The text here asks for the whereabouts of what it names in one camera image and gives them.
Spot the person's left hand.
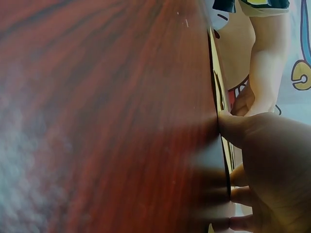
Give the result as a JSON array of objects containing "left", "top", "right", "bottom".
[{"left": 230, "top": 82, "right": 256, "bottom": 117}]

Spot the person's right hand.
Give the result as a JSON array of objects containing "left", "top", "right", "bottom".
[{"left": 218, "top": 110, "right": 311, "bottom": 233}]

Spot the thin yellow black-edged board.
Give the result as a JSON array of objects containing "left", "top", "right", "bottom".
[{"left": 207, "top": 26, "right": 237, "bottom": 196}]

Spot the person's left forearm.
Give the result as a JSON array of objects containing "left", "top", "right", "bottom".
[{"left": 212, "top": 0, "right": 291, "bottom": 115}]

